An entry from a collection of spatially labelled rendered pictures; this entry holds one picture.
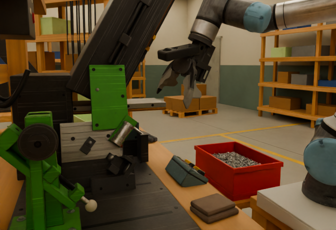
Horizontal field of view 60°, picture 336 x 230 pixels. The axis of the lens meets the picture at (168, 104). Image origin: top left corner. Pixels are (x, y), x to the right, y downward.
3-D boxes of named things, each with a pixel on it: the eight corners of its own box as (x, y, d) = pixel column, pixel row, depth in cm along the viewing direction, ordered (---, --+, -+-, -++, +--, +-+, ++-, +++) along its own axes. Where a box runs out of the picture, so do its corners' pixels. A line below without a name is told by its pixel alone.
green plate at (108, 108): (124, 129, 101) (120, 70, 104) (129, 128, 94) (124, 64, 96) (90, 131, 98) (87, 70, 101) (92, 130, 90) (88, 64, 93)
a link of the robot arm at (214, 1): (233, -16, 77) (205, -22, 81) (216, 23, 78) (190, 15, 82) (240, -3, 84) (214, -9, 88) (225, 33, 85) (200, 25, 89)
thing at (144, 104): (154, 104, 127) (154, 97, 127) (166, 110, 112) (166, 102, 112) (59, 109, 115) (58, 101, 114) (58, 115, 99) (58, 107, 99)
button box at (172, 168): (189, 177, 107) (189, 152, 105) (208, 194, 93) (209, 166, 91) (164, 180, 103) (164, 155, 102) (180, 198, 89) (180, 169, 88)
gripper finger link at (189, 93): (206, 109, 80) (203, 79, 83) (191, 104, 76) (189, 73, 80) (197, 112, 82) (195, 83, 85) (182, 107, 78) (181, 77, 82)
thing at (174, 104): (197, 109, 826) (197, 83, 816) (217, 113, 761) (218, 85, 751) (162, 113, 758) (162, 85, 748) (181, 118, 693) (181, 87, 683)
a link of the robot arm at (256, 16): (278, 8, 81) (242, 0, 86) (267, 2, 71) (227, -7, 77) (268, 36, 83) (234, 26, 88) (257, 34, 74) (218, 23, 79)
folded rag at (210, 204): (219, 201, 80) (219, 191, 80) (239, 214, 73) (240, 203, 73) (188, 210, 75) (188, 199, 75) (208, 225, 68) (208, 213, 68)
